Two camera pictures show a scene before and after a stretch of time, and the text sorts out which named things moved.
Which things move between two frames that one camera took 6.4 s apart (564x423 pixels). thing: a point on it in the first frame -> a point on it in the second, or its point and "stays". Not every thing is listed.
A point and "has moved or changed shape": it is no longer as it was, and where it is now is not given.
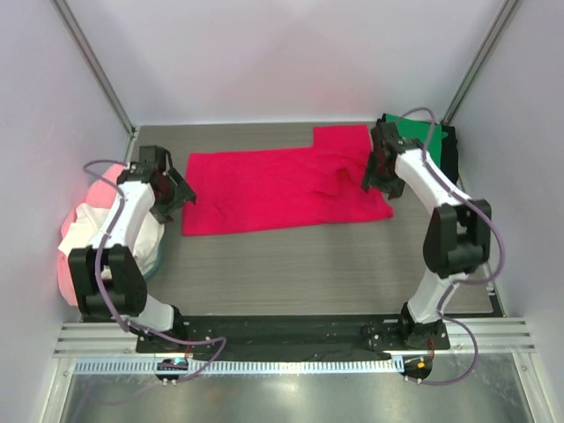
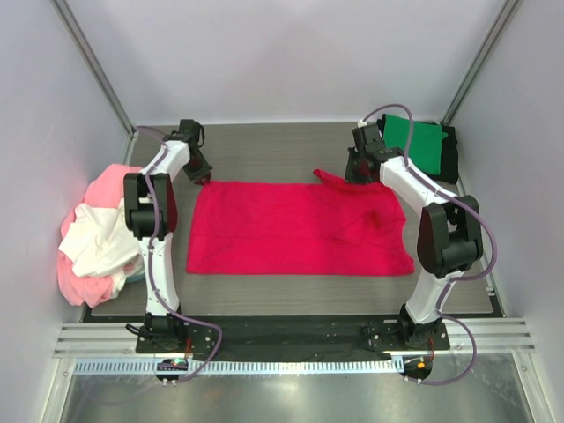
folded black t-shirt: x=448 y=151 stays
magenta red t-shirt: x=282 y=188 has moved or changed shape
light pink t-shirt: x=98 y=193 stays
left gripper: x=182 y=192 -> x=204 y=173
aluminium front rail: x=110 y=339 stays
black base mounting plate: x=292 y=336 stays
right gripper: x=394 y=188 -> x=350 y=176
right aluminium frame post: x=478 y=62 stays
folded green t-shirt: x=416 y=128 stays
